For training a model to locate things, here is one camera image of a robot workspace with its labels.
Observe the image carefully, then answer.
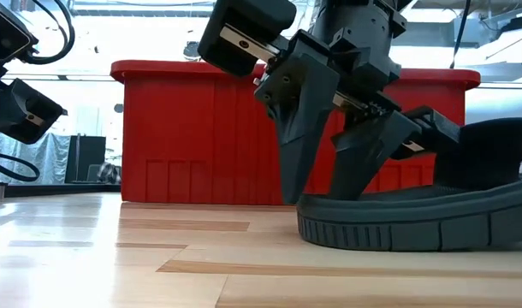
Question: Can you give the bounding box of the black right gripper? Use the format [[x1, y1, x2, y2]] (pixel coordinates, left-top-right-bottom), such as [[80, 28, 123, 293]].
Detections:
[[197, 0, 462, 205]]

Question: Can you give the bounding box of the dark grey slide sandal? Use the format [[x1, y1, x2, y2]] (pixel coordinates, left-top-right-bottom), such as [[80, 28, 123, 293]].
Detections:
[[296, 117, 522, 252]]

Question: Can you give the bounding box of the dark ceiling dome lamp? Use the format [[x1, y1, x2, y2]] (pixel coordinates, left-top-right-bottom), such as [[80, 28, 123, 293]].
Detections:
[[182, 40, 201, 61]]

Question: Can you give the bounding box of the black hanging arm cable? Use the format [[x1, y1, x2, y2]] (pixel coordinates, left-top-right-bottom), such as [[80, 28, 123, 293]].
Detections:
[[0, 127, 41, 184]]

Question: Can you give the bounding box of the black camera cable loop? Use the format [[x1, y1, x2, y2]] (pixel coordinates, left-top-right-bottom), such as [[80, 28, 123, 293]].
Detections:
[[27, 0, 76, 66]]

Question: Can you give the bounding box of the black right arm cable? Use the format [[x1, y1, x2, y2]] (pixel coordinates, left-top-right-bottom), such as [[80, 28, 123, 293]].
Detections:
[[448, 0, 472, 69]]

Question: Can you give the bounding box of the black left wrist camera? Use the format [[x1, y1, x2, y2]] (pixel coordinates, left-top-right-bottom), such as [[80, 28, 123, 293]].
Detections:
[[0, 0, 39, 65]]

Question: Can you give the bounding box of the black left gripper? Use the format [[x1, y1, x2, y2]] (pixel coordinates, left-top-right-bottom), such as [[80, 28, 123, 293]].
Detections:
[[0, 78, 68, 145]]

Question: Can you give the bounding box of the grey ceiling air unit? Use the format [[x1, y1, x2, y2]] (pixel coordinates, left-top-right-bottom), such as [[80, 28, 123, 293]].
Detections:
[[408, 19, 484, 48]]

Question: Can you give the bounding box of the grey plastic tarp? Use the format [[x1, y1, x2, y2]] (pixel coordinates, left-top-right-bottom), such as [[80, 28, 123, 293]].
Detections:
[[0, 132, 72, 186]]

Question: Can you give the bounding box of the black cabinet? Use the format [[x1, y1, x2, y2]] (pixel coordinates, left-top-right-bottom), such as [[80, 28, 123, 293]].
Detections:
[[64, 135, 107, 185]]

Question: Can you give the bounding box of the red plastic bin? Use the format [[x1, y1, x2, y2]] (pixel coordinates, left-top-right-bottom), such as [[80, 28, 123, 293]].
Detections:
[[110, 59, 482, 205]]

